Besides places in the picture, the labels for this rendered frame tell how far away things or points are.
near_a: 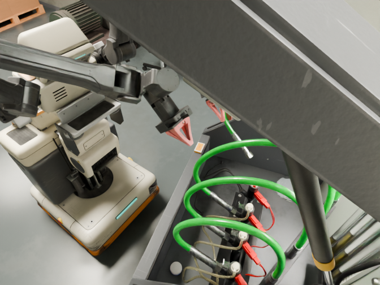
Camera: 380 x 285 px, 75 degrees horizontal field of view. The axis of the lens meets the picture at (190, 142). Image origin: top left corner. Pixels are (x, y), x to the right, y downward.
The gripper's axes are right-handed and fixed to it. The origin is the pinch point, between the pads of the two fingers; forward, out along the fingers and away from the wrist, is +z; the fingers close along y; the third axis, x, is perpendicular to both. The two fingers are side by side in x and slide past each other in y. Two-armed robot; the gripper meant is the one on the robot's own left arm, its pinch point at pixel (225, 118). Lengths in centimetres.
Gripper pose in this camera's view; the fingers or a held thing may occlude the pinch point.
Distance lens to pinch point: 77.2
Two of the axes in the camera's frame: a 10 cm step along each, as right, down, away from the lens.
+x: -4.8, 1.3, 8.7
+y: 8.4, -2.1, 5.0
